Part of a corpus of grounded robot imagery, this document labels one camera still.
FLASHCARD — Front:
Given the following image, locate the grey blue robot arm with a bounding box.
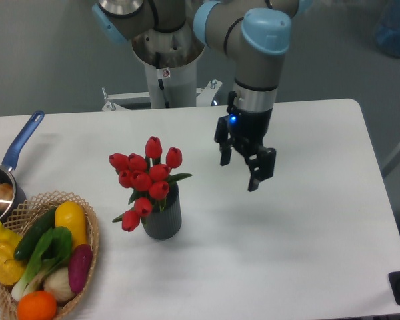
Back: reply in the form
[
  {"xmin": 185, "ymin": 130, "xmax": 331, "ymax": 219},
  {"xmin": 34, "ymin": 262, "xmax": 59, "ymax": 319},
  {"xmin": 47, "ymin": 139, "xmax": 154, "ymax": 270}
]
[{"xmin": 92, "ymin": 1, "xmax": 310, "ymax": 191}]

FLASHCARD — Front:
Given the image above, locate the red tulip bouquet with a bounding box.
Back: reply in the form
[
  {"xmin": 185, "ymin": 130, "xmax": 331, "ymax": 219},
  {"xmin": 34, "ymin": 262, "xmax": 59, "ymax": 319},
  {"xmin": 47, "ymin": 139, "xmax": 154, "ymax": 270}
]
[{"xmin": 109, "ymin": 136, "xmax": 192, "ymax": 232}]

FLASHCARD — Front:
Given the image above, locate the green cucumber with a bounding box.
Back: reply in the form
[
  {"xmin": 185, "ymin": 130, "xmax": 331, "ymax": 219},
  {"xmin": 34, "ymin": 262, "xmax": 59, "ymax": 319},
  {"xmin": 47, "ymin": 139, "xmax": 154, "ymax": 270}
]
[{"xmin": 14, "ymin": 207, "xmax": 57, "ymax": 261}]

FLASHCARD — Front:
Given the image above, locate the green bok choy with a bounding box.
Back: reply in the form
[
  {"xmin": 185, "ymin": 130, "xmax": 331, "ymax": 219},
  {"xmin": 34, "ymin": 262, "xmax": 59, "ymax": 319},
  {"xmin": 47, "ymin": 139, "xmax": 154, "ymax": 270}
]
[{"xmin": 11, "ymin": 227, "xmax": 72, "ymax": 301}]

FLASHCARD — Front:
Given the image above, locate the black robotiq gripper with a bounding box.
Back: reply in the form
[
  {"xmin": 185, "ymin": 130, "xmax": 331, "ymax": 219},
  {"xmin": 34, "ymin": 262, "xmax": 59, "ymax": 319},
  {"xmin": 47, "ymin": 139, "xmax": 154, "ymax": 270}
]
[{"xmin": 214, "ymin": 106, "xmax": 276, "ymax": 192}]

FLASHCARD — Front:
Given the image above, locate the orange fruit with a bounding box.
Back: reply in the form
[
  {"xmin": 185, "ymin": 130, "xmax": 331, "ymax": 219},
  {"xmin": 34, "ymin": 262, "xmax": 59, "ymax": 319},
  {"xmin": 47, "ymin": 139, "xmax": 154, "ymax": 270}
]
[{"xmin": 17, "ymin": 291, "xmax": 57, "ymax": 320}]

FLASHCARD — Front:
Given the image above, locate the yellow bell pepper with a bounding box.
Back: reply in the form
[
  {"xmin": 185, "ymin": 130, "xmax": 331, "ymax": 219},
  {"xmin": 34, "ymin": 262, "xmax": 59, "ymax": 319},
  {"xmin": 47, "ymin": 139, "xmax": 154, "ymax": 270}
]
[{"xmin": 0, "ymin": 222, "xmax": 26, "ymax": 286}]

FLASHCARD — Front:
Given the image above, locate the dark grey ribbed vase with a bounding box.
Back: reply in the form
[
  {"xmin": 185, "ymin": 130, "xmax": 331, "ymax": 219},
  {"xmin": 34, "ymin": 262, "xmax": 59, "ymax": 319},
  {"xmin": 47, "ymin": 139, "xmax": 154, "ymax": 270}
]
[{"xmin": 143, "ymin": 184, "xmax": 182, "ymax": 240}]

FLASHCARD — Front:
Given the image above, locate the black cable on pedestal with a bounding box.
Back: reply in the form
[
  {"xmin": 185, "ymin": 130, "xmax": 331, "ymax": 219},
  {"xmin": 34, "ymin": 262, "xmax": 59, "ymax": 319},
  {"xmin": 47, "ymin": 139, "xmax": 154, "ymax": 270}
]
[{"xmin": 154, "ymin": 51, "xmax": 170, "ymax": 109}]

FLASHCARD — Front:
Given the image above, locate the yellow squash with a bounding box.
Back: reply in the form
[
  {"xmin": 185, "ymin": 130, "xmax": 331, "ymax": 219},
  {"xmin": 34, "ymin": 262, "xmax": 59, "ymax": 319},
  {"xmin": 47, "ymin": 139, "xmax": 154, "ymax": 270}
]
[{"xmin": 55, "ymin": 201, "xmax": 88, "ymax": 251}]

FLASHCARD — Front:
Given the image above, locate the blue handled saucepan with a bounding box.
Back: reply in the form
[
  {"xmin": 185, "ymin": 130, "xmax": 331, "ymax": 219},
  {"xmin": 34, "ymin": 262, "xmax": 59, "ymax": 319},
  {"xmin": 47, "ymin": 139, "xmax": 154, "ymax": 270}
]
[{"xmin": 0, "ymin": 111, "xmax": 45, "ymax": 223}]

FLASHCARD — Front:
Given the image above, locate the purple sweet potato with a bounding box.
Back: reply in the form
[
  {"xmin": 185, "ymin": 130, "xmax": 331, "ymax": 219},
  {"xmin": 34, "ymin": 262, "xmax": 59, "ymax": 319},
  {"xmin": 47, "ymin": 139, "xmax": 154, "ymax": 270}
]
[{"xmin": 68, "ymin": 244, "xmax": 93, "ymax": 294}]

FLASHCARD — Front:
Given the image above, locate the white garlic bulb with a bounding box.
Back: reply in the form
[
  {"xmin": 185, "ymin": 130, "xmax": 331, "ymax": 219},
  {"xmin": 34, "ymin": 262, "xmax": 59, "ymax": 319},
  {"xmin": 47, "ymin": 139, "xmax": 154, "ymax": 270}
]
[{"xmin": 43, "ymin": 267, "xmax": 75, "ymax": 303}]

